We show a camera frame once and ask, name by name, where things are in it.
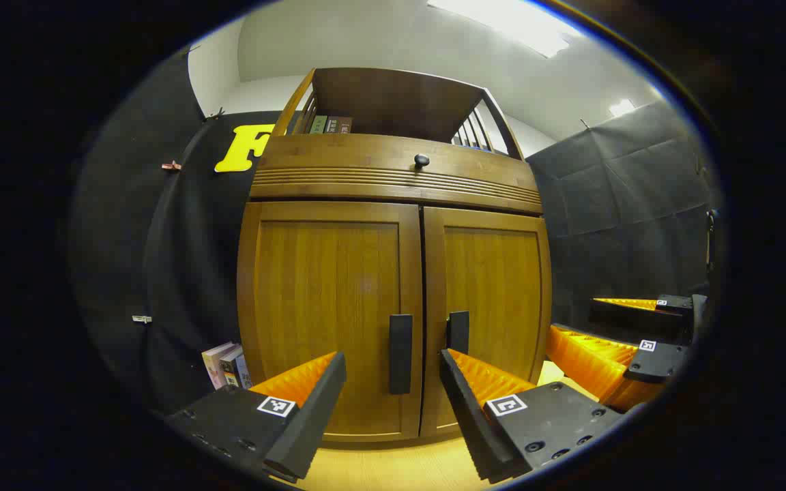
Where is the white and dark book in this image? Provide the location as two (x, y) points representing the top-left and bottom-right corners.
(219, 346), (244, 388)

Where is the large ceiling light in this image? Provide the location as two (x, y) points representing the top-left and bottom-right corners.
(427, 0), (581, 59)

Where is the black backdrop cloth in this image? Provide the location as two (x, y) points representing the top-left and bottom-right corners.
(69, 51), (721, 417)

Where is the black door handle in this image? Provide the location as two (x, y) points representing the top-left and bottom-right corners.
(446, 311), (470, 355)
(389, 314), (413, 396)

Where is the wooden ribbed drawer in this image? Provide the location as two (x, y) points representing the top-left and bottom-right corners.
(250, 133), (544, 215)

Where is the purple book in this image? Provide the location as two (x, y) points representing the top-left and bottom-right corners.
(202, 342), (235, 391)

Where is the wooden double-door shoe cabinet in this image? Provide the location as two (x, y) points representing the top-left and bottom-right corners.
(236, 67), (553, 444)

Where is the wooden shoe cabinet door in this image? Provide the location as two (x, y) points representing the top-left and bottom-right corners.
(237, 201), (424, 443)
(420, 207), (553, 437)

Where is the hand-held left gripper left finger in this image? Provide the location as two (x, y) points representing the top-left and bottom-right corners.
(164, 351), (347, 485)

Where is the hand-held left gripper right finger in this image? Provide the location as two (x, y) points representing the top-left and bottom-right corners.
(439, 348), (629, 485)

